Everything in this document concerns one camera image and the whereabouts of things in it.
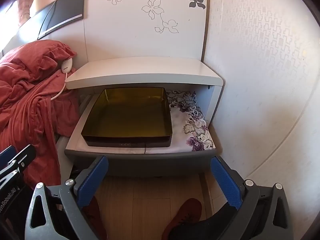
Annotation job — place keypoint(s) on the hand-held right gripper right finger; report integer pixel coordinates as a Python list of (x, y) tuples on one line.
[(225, 182)]

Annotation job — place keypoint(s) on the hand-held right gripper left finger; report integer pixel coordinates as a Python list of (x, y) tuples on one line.
[(92, 180)]

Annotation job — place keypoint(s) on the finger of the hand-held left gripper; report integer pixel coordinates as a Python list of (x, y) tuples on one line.
[(25, 155), (6, 153)]

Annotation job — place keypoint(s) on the brown box with yellow inside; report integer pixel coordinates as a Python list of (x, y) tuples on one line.
[(130, 115)]

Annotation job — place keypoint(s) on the red blanket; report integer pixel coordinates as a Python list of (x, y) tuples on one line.
[(27, 120)]

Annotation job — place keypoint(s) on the red slipper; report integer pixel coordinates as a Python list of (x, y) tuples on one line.
[(96, 216), (186, 211)]

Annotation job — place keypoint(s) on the floral white pillow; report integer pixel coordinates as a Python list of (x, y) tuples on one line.
[(197, 130)]

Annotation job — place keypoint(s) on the red ruffled pillow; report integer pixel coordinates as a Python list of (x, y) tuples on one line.
[(37, 60)]

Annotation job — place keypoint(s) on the white nightstand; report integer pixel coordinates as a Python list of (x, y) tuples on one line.
[(150, 70)]

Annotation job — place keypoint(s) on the dark bed headboard panel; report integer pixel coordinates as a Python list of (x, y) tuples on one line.
[(62, 11)]

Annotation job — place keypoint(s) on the floral white headboard panel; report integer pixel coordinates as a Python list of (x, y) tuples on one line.
[(140, 35)]

